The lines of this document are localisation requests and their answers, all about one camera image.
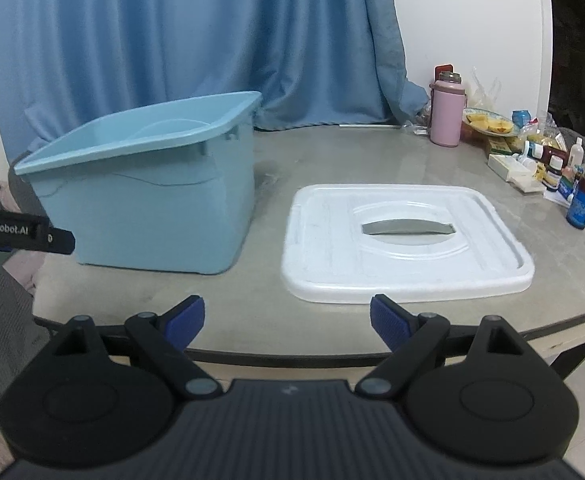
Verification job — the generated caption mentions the green and yellow box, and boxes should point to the green and yellow box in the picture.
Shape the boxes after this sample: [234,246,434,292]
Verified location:
[486,136,517,157]

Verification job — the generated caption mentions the light blue plastic storage bin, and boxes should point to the light blue plastic storage bin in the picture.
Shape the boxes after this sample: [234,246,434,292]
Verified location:
[14,91,264,276]

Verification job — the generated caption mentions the pink thermos bottle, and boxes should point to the pink thermos bottle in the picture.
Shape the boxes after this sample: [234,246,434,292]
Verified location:
[429,71,468,148]

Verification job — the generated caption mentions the brown bottle with blue label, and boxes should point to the brown bottle with blue label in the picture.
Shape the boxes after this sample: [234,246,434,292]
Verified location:
[565,157,585,230]

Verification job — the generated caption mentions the grey round desktop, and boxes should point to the grey round desktop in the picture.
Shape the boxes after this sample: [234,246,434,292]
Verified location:
[30,122,585,367]

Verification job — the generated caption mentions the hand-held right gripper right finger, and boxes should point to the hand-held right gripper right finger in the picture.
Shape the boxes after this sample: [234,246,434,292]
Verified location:
[355,294,528,402]

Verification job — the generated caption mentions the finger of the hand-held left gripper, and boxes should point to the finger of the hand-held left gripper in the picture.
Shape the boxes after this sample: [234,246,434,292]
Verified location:
[46,229,76,256]

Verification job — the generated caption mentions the small brown white-capped bottle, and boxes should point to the small brown white-capped bottle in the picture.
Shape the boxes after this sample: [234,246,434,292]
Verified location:
[544,155,564,191]

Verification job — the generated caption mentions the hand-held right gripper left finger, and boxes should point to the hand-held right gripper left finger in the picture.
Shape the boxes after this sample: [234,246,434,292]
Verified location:
[47,295,223,402]

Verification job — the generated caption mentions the white flat box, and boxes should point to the white flat box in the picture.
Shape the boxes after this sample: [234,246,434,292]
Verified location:
[487,153,546,194]

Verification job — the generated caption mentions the white plastic bin lid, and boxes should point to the white plastic bin lid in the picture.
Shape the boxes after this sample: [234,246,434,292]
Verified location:
[281,184,536,305]

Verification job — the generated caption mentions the clear plastic bag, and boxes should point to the clear plastic bag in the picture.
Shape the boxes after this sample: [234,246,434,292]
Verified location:
[469,66,504,112]

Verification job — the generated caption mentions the plate of yellow food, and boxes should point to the plate of yellow food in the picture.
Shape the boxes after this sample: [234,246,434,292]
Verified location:
[462,108,522,137]

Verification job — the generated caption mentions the blue curtain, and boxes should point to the blue curtain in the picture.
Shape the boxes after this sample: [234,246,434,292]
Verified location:
[0,0,430,134]

